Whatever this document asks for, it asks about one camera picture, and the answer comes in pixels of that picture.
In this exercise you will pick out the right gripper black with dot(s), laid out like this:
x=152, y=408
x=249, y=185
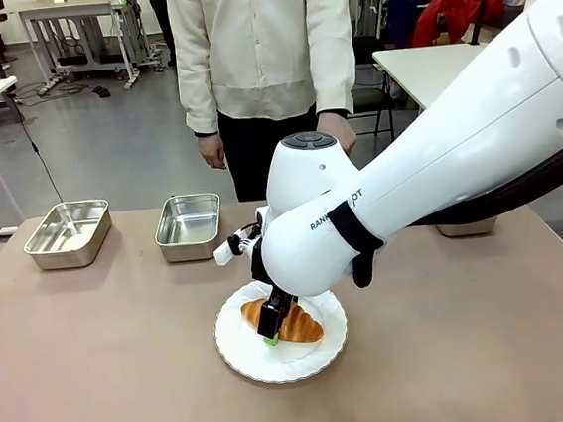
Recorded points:
x=258, y=268

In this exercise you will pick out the golden croissant bread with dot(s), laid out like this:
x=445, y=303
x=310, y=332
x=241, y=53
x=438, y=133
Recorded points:
x=303, y=327

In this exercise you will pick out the person left forearm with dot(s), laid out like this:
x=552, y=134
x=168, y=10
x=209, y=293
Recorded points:
x=334, y=76

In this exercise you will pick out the person right forearm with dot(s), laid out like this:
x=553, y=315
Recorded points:
x=200, y=99

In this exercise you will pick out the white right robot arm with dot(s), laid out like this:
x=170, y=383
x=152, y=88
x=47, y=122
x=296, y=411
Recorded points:
x=455, y=154

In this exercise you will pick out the rectangular steel container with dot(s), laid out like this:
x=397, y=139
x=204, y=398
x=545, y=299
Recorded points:
x=465, y=229
x=187, y=247
x=66, y=254

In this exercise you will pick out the person right hand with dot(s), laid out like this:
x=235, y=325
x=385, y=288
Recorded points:
x=212, y=150

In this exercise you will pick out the person left hand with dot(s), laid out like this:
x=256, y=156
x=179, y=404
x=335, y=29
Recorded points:
x=340, y=125

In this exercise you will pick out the white scalloped plate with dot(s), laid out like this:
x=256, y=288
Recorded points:
x=286, y=362

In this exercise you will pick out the black chair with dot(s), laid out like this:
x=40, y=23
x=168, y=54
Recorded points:
x=372, y=92

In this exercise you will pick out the person in beige jacket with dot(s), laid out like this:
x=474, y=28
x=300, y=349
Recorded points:
x=256, y=49

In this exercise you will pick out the white table with chair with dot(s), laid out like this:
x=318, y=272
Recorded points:
x=422, y=70

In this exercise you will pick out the background person dark trousers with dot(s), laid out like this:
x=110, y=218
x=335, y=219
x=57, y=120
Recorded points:
x=162, y=18

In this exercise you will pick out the purple cloth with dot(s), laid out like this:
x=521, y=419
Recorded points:
x=403, y=0

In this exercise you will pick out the red cloth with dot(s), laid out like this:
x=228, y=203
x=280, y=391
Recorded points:
x=456, y=9

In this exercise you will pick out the grey workbench with frame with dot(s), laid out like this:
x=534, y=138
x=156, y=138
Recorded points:
x=73, y=11

